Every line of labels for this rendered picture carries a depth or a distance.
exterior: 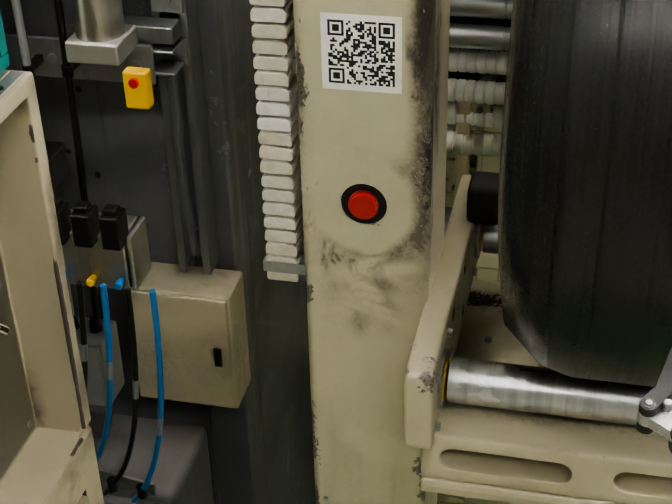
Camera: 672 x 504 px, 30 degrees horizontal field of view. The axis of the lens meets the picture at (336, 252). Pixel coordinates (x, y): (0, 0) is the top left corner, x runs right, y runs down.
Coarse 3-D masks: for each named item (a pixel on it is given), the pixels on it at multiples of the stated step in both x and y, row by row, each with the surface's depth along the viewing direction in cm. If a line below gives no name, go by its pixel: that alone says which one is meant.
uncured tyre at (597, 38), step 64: (576, 0) 92; (640, 0) 90; (512, 64) 97; (576, 64) 92; (640, 64) 90; (512, 128) 97; (576, 128) 93; (640, 128) 91; (512, 192) 99; (576, 192) 94; (640, 192) 93; (512, 256) 102; (576, 256) 97; (640, 256) 96; (512, 320) 111; (576, 320) 102; (640, 320) 100; (640, 384) 114
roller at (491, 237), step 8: (480, 224) 146; (480, 232) 146; (488, 232) 146; (496, 232) 145; (480, 240) 147; (488, 240) 146; (496, 240) 146; (480, 248) 148; (488, 248) 146; (496, 248) 146
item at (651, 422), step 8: (664, 408) 83; (640, 416) 83; (656, 416) 83; (664, 416) 83; (640, 424) 83; (648, 424) 83; (656, 424) 82; (664, 424) 82; (656, 432) 83; (664, 432) 82
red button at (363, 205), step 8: (360, 192) 122; (368, 192) 122; (352, 200) 122; (360, 200) 122; (368, 200) 122; (376, 200) 122; (352, 208) 123; (360, 208) 123; (368, 208) 122; (376, 208) 122; (360, 216) 123; (368, 216) 123
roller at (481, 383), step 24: (456, 360) 124; (480, 360) 124; (456, 384) 123; (480, 384) 122; (504, 384) 122; (528, 384) 121; (552, 384) 121; (576, 384) 121; (600, 384) 120; (624, 384) 120; (504, 408) 123; (528, 408) 122; (552, 408) 121; (576, 408) 121; (600, 408) 120; (624, 408) 120
